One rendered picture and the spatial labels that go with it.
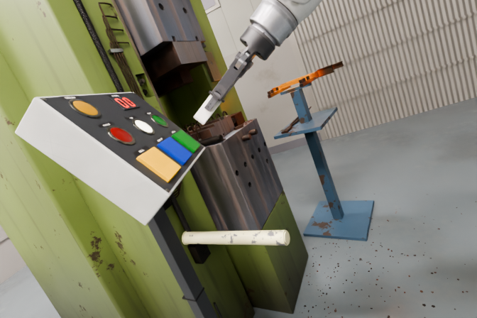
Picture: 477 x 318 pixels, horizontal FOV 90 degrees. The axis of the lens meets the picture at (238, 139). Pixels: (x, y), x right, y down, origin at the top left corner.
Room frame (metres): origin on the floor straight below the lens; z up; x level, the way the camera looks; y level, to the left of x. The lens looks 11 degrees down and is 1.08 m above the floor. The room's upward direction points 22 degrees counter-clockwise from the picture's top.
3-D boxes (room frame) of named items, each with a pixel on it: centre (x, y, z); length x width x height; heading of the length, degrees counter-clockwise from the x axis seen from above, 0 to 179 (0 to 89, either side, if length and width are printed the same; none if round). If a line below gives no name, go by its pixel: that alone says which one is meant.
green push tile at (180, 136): (0.68, 0.14, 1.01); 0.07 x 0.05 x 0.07; 172
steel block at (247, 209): (1.28, 0.20, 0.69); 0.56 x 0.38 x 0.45; 57
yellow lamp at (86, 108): (0.49, 0.26, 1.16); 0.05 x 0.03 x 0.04; 147
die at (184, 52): (1.22, 0.22, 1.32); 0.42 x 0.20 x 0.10; 57
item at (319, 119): (1.50, -0.45, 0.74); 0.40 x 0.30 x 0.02; 140
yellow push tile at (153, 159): (0.48, 0.17, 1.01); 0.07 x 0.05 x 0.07; 172
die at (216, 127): (1.22, 0.22, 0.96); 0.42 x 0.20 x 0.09; 57
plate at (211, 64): (1.45, -0.01, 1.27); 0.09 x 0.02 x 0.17; 147
